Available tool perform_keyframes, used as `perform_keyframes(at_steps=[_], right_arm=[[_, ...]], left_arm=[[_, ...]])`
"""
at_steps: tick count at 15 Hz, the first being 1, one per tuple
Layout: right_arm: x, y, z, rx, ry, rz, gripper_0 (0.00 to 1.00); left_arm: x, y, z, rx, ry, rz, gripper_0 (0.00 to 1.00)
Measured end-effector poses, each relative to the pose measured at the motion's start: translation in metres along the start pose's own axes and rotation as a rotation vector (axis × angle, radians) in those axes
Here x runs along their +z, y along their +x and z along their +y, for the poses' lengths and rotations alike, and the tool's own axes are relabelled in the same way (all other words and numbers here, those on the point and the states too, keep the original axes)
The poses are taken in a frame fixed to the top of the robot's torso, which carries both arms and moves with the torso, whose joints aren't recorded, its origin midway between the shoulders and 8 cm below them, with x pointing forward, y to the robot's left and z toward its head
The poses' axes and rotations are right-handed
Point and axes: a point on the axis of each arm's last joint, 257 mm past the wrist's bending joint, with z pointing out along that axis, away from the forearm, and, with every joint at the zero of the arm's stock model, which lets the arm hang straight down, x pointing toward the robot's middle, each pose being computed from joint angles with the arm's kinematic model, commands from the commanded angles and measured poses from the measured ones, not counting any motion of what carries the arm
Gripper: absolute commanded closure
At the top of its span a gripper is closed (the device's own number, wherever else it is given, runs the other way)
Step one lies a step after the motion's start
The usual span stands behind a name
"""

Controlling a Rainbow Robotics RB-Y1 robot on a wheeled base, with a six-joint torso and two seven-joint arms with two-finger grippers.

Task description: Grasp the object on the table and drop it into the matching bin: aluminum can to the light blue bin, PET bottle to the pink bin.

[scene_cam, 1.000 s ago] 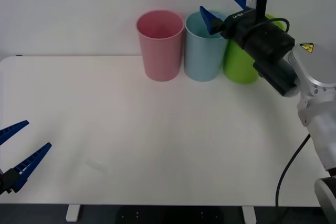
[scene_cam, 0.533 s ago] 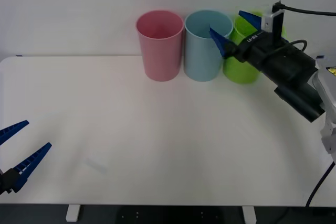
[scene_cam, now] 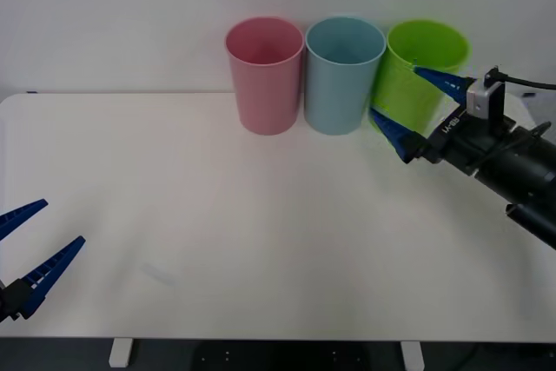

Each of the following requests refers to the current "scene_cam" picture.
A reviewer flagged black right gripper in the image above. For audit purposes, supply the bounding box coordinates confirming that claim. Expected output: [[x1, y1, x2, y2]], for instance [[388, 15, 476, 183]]
[[369, 66, 518, 176]]

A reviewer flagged green plastic bin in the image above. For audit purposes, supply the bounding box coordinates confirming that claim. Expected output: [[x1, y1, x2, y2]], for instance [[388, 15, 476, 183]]
[[367, 19, 472, 142]]

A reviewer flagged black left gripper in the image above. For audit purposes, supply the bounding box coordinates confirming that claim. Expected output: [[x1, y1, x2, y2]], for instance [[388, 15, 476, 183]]
[[0, 199, 87, 324]]

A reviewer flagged white table leg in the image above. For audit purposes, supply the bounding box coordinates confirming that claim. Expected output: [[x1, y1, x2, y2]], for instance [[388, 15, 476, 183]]
[[400, 340, 425, 371], [108, 338, 133, 368]]

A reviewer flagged pink plastic bin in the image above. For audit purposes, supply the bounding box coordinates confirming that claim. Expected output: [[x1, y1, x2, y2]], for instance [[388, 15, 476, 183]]
[[223, 17, 304, 136]]

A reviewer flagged pale blue plastic bin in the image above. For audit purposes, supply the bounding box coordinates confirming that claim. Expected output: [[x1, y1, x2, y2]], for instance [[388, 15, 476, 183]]
[[303, 17, 387, 136]]

